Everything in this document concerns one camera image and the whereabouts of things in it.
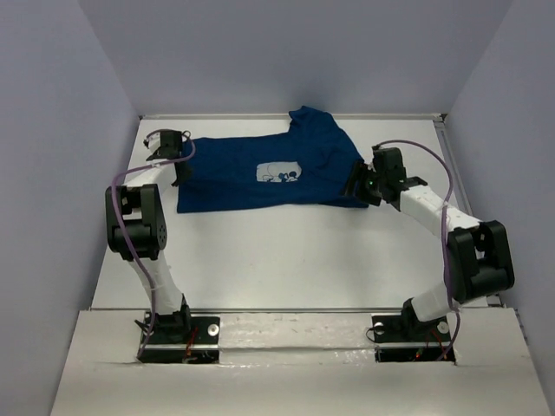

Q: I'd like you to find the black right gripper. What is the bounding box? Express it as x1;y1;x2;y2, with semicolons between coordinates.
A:
340;160;386;207

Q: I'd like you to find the blue printed t shirt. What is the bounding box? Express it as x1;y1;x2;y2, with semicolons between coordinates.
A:
177;107;363;214

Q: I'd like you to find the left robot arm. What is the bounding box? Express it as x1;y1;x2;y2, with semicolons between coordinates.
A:
105;129;196;346

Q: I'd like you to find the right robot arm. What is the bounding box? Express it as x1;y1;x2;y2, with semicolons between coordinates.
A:
343;142;515;343

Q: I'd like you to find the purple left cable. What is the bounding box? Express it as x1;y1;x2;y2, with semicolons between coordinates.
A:
110;129;196;361

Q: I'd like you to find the purple cable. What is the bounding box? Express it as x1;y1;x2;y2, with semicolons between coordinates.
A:
110;129;196;361
372;139;460;361

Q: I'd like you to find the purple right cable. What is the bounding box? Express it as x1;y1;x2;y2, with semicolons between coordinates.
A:
372;139;460;361

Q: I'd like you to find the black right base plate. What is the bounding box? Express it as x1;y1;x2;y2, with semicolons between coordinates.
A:
365;315;456;363

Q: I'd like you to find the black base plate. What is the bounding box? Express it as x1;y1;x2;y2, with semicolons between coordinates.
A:
136;313;220;365
365;315;456;363

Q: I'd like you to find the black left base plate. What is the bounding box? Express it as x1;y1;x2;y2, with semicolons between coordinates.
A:
136;313;220;365

